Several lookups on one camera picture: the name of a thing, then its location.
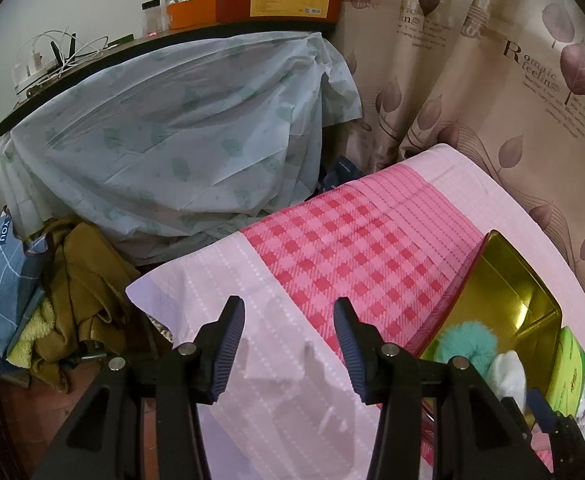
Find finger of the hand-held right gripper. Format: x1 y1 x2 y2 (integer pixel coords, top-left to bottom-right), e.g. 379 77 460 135
522 389 585 476

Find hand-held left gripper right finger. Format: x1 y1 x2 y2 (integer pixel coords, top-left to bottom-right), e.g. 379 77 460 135
333 297 548 480

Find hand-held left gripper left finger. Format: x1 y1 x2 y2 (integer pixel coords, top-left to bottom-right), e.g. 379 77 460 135
32 296 246 480

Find white sock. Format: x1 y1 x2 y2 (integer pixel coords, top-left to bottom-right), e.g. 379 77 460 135
487 350 529 409

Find teal pompom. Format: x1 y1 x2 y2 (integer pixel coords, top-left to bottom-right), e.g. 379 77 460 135
429 322 498 378

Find gold tin box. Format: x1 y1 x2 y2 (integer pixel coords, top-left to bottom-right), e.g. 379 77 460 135
419 230 563 411

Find green packet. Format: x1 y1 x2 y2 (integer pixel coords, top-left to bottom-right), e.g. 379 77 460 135
545 326 585 417

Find pink checked bed sheet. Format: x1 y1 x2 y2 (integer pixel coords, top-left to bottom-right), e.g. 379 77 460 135
125 143 585 480

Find brown cloth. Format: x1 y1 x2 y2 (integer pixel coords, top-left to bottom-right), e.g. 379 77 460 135
30 220 143 392

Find dark blue cloth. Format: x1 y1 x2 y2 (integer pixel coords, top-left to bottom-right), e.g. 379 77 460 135
321 156 369 194

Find yellow towel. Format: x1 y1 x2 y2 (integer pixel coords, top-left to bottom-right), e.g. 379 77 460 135
0 300 58 368

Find light blue plastic cover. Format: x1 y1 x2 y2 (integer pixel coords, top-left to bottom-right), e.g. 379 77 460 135
0 31 364 266

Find blue grid pattern bag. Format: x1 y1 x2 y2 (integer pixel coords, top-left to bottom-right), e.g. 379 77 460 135
0 205 50 361

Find beige leaf print curtain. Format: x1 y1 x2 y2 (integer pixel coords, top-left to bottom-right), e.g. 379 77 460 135
322 0 585 321

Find white router black antennas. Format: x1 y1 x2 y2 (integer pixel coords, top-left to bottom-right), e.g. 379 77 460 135
12 32 79 95

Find orange box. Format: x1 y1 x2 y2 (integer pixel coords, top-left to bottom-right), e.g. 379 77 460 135
166 0 218 31

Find clear jar with dark lid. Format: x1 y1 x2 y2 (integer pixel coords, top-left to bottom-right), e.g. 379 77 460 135
141 0 162 33

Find red rectangular box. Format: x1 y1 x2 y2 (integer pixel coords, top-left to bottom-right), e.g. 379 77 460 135
215 0 344 25

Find white cables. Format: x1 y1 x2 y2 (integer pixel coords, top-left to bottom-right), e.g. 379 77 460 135
20 30 110 68

